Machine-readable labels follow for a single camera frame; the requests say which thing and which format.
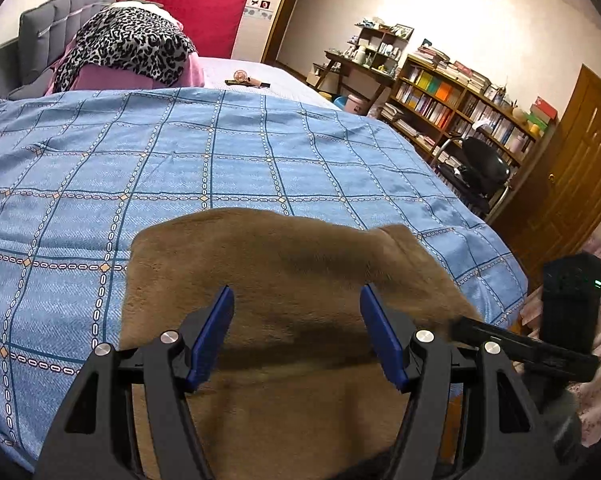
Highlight wardrobe door stickers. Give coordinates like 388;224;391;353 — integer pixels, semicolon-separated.
244;0;274;23

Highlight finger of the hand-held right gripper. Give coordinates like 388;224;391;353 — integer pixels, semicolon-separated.
453;316;543;363

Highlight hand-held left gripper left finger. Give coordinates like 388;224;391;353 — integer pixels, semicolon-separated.
33;285;235;480

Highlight brown fleece pants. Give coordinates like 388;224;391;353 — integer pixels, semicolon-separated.
118;207;486;480

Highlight wooden desk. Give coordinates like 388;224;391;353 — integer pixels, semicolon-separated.
310;50;396;116

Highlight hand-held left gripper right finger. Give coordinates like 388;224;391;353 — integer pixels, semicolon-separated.
360;284;563;480

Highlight pink quilt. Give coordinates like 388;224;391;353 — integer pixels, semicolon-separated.
45;2;206;95

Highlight brown wooden door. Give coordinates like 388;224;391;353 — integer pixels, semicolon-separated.
487;64;601;281

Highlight lilac bed sheet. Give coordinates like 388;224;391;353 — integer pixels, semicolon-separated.
200;56;331;111

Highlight black office chair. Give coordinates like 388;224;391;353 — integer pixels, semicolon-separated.
430;136;512;218

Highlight wooden bookshelf with books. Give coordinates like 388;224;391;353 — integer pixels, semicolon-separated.
380;40;558;221

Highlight blue checked blanket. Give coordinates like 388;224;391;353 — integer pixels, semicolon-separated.
0;87;528;473

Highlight grey tufted headboard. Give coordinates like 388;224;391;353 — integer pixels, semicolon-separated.
0;0;117;101

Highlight red mattress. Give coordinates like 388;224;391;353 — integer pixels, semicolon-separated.
116;0;261;60

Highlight leopard print blanket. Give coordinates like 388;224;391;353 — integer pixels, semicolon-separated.
53;7;197;93

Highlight small wooden desktop shelf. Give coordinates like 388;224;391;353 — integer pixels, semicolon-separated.
347;17;415;73

